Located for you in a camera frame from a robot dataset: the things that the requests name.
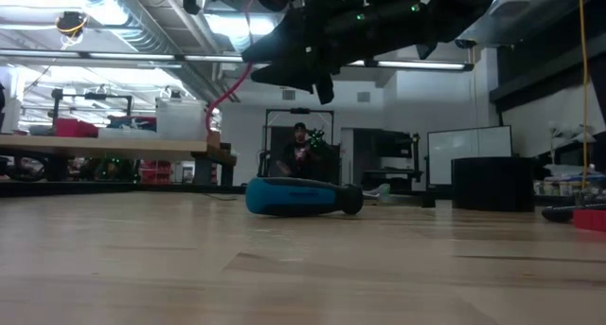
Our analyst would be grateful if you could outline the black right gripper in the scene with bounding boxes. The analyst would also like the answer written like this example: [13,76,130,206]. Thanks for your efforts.
[241,0,428,105]

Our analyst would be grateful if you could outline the red cord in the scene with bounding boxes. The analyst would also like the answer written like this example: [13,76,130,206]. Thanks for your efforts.
[205,0,266,133]

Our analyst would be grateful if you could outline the person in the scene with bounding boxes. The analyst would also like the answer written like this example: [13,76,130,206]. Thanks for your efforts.
[276,121,328,179]

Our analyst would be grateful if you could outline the cardboard box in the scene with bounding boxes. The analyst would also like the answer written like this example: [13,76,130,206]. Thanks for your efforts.
[205,128,223,151]

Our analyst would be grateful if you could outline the translucent storage bin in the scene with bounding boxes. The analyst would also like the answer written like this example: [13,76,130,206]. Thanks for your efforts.
[154,97,213,143]

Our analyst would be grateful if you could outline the long ceiling light bar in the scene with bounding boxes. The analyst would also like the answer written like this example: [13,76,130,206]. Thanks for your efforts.
[0,48,475,73]

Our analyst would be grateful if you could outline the black shelving desk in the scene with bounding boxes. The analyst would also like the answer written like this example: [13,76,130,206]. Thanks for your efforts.
[362,131,424,191]

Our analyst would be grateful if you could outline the black bench rig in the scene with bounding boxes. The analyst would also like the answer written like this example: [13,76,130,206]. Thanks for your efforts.
[50,87,135,120]

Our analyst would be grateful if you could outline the clear plastic bag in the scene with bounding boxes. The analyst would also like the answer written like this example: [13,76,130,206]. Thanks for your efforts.
[358,182,422,207]

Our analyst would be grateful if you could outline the red crates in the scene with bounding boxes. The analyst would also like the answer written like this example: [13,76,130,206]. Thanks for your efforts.
[138,159,174,185]

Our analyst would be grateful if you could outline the wooden workbench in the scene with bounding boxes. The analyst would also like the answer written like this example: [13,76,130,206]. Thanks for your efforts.
[0,134,238,188]

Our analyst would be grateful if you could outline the red bin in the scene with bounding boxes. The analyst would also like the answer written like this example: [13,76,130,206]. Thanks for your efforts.
[53,117,99,138]

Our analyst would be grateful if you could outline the white whiteboard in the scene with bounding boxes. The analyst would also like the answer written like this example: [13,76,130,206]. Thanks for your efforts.
[427,124,514,188]

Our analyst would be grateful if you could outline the black tape roll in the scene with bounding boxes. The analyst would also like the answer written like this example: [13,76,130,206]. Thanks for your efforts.
[451,156,537,213]

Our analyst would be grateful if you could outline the red plastic box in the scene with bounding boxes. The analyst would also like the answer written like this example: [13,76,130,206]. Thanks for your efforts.
[572,208,606,233]

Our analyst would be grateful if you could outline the black camera rig frame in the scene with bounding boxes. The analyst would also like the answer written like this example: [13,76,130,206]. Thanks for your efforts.
[261,107,336,180]

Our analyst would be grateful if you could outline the blue black handled screwdriver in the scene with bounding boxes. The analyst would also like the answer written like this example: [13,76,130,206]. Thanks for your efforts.
[244,175,365,217]

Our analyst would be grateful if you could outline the thin black wire piece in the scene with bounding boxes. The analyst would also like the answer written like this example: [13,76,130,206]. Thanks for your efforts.
[203,192,239,203]

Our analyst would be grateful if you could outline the ceiling cable reel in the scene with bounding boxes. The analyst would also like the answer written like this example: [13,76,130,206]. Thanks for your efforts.
[55,10,89,38]

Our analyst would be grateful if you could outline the black tool handle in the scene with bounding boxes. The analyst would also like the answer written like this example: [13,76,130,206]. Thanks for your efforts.
[541,203,606,224]

